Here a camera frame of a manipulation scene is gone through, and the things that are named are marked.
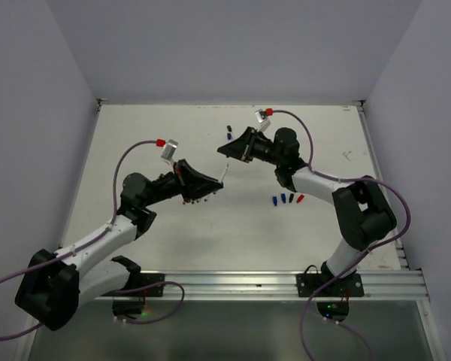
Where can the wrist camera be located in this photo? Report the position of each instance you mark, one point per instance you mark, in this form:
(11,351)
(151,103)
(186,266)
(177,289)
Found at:
(168,150)
(263,119)

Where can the aluminium front rail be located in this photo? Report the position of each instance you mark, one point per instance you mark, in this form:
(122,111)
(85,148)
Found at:
(253,286)

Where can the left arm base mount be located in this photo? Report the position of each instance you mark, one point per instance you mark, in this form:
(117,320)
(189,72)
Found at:
(136,279)

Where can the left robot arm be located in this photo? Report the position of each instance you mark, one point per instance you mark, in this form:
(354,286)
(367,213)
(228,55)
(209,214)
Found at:
(62,281)

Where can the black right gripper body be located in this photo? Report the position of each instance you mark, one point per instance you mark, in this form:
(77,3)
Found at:
(264,150)

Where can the black marker vertical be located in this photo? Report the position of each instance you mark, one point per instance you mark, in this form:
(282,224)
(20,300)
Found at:
(223,175)

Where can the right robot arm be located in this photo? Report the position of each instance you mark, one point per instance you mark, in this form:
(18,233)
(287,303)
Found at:
(363,213)

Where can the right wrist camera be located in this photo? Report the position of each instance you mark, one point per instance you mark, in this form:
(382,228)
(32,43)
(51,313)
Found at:
(263,119)

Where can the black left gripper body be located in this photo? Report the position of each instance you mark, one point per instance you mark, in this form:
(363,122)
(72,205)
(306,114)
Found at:
(165,186)

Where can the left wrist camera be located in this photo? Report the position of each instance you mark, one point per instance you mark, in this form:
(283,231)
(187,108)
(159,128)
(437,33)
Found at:
(168,150)

